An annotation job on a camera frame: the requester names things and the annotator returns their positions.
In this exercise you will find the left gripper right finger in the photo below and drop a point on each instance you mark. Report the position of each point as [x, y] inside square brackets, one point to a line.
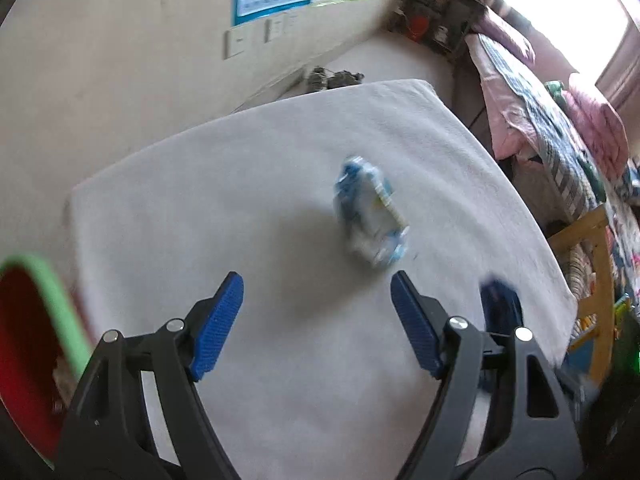
[499, 411]

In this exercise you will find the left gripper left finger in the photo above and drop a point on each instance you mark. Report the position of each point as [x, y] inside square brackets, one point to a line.
[136, 413]

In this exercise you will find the green rimmed red trash bin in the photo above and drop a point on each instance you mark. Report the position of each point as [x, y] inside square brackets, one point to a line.
[45, 349]

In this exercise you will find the dark blue snack bag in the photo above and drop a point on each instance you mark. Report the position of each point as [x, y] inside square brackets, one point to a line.
[501, 306]

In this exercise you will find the light blue snack wrapper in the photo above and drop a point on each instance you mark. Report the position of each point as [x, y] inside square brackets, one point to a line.
[374, 229]

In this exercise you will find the white fabric table cover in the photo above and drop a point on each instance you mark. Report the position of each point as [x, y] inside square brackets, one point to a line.
[317, 379]

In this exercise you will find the bed with checkered blanket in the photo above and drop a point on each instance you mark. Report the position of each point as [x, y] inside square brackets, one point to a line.
[551, 166]

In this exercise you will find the pink pillow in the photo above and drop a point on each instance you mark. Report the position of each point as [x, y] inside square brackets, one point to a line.
[599, 125]

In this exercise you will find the dark bedside shelf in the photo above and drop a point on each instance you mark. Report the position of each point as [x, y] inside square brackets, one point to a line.
[441, 25]

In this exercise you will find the wooden chair frame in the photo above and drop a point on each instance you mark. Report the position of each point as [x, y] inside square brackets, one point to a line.
[591, 232]

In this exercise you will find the white wall switch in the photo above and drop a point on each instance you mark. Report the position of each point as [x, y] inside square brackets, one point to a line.
[234, 42]

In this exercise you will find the white wall socket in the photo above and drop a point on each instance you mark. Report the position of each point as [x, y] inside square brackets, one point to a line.
[280, 25]

